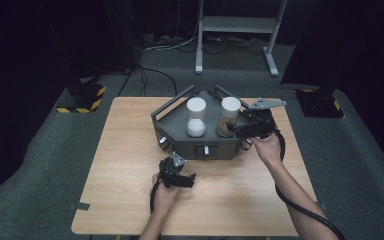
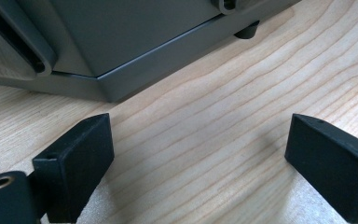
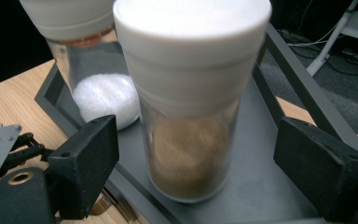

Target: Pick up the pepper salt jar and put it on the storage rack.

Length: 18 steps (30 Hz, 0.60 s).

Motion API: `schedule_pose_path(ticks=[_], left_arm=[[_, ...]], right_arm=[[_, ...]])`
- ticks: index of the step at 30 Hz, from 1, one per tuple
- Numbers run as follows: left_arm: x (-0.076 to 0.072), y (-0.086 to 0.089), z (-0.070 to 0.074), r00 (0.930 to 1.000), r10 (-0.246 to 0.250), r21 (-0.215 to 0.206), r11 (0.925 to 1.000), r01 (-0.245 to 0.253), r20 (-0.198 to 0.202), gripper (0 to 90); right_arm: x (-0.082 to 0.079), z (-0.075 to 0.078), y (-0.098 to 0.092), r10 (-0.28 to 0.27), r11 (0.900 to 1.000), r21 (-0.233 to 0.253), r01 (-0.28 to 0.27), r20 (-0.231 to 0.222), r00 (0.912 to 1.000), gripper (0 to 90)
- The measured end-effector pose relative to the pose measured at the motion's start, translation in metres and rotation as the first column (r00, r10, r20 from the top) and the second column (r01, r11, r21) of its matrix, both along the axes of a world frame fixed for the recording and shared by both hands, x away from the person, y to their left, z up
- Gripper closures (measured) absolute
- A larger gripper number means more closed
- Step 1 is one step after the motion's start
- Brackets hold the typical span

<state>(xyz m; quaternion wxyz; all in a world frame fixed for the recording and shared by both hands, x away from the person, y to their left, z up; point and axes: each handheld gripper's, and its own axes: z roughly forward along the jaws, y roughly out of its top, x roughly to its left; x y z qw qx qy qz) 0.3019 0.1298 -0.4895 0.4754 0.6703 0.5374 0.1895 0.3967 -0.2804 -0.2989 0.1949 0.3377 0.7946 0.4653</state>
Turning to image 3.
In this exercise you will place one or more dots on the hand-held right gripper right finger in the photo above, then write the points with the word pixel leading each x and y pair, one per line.
pixel 320 168

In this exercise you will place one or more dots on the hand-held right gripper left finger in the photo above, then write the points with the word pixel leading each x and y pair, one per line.
pixel 84 168

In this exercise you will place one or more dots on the dark grey tray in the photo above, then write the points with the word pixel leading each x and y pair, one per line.
pixel 258 183

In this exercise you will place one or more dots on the brown powder jar white lid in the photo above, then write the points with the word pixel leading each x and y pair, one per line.
pixel 192 93

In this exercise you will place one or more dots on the white metal stand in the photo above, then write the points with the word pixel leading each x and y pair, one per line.
pixel 332 40

